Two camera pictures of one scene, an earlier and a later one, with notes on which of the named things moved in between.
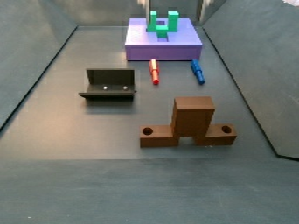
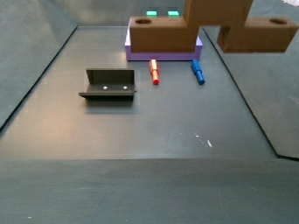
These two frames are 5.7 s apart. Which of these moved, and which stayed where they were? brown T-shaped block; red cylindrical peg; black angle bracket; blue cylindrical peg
Moved: brown T-shaped block
Stayed: red cylindrical peg; blue cylindrical peg; black angle bracket
